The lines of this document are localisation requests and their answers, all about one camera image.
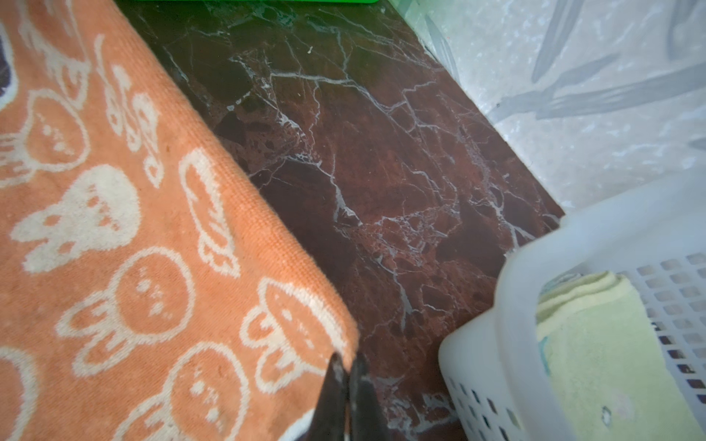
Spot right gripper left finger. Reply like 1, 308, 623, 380
299, 353, 349, 441

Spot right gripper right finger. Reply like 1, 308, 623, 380
349, 352, 389, 441

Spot peach patterned towel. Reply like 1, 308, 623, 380
1, 1, 358, 440

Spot yellow green towel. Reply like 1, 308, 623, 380
536, 272, 705, 440

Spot white plastic basket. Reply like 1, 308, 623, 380
439, 169, 705, 440

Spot green plastic basket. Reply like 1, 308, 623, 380
131, 0, 382, 6

